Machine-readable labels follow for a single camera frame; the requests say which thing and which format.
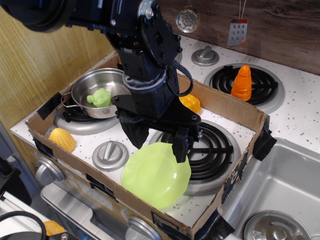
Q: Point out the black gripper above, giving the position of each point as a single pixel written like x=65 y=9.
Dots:
x=154 y=103

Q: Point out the green toy broccoli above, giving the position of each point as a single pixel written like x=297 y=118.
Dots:
x=101 y=98

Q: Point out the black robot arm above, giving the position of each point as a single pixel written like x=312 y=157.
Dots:
x=147 y=48

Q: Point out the silver metal pan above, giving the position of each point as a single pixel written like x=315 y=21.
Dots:
x=93 y=91

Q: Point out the light green plastic plate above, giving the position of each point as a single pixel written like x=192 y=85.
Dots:
x=153 y=175

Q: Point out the orange toy pumpkin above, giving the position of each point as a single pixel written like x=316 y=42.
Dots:
x=191 y=102

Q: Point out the silver front stove knob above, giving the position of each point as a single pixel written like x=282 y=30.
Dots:
x=110 y=156

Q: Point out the silver stove knob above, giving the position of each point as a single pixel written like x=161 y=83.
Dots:
x=110 y=156
x=205 y=57

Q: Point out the front right black burner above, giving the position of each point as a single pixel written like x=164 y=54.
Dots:
x=211 y=159

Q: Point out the black burner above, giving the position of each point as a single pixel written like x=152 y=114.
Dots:
x=211 y=159
x=76 y=122
x=268 y=92

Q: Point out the silver back stove knob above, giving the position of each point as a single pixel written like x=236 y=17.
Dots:
x=205 y=57

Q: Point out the front left black burner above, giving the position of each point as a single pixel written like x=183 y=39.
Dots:
x=76 y=122

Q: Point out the orange toy carrot upright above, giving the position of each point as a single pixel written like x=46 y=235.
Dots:
x=242 y=85

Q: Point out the silver oven knob right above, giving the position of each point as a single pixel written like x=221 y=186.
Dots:
x=140 y=230

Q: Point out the silver oven knob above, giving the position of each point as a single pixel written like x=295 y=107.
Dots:
x=48 y=172
x=140 y=230

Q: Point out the yellow toy corn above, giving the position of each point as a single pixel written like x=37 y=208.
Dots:
x=63 y=139

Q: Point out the brown cardboard fence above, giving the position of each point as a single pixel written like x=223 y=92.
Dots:
x=188 y=218

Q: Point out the back right black burner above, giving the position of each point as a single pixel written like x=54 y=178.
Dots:
x=268 y=92

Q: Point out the silver oven knob left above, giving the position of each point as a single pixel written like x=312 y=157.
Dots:
x=48 y=172

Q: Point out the hanging silver strainer ladle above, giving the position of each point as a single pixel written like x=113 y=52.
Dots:
x=187 y=18

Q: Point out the hanging silver spatula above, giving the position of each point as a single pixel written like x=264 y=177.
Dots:
x=238 y=27

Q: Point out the silver metal sink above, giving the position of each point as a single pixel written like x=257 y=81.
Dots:
x=287 y=181

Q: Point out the silver sink drain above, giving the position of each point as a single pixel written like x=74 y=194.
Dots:
x=273 y=225

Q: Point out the yellow toy on floor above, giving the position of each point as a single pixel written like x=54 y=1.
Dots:
x=53 y=228

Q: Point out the silver oven door handle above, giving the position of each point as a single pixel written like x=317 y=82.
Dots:
x=83 y=219

